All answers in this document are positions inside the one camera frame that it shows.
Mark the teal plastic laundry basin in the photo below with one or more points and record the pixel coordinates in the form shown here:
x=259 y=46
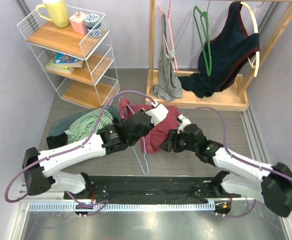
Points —
x=63 y=124

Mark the cream white hanger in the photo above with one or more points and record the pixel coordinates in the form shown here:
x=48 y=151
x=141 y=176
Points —
x=255 y=63

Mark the pink hanger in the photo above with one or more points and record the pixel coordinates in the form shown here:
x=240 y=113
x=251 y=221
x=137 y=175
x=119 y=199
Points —
x=168 y=36

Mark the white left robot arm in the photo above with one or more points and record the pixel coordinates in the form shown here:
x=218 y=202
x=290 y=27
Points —
x=44 y=170

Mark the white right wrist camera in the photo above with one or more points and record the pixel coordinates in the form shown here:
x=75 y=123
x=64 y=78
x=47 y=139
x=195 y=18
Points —
x=183 y=122

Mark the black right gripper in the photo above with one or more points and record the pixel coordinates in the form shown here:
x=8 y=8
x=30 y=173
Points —
x=171 y=141

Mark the grey tank top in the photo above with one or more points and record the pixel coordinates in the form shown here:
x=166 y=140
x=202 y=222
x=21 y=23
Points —
x=169 y=86

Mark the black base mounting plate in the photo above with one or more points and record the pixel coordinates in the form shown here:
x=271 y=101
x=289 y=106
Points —
x=153 y=190

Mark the white wire wooden shelf rack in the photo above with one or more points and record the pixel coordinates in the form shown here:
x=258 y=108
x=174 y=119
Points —
x=90 y=86

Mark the green striped shirt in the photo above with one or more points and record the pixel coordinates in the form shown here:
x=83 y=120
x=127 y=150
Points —
x=83 y=126

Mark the green hanger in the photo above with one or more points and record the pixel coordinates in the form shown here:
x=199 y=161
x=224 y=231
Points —
x=201 y=20

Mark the green cover book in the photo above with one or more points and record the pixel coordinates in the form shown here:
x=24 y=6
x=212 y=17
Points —
x=53 y=67

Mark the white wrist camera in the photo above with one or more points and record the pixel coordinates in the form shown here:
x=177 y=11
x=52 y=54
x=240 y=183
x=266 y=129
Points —
x=183 y=122
x=157 y=112

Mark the wooden clothes rack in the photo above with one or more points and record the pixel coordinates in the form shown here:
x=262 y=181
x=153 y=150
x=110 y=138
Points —
x=234 y=98

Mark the navy tank top red trim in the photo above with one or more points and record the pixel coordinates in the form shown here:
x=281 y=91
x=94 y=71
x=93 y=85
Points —
x=230 y=51

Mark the blue white patterned cup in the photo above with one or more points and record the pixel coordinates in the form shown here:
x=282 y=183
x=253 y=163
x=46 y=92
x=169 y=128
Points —
x=93 y=26

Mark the pink small box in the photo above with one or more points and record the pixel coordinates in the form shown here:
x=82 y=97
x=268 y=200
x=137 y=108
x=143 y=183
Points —
x=77 y=21

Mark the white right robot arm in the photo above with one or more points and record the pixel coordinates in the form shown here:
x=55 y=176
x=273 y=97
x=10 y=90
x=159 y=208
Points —
x=266 y=183

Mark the blue cover book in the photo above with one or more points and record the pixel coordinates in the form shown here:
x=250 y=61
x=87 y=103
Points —
x=63 y=60

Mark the yellow mug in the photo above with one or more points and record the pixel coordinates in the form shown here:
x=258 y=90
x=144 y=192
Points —
x=57 y=11

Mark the slotted aluminium cable rail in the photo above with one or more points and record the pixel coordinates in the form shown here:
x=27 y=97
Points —
x=73 y=206

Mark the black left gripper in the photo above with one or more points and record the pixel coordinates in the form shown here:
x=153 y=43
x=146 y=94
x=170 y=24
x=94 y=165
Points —
x=150 y=126

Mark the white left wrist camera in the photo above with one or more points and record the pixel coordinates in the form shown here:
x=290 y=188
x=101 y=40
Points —
x=157 y=112

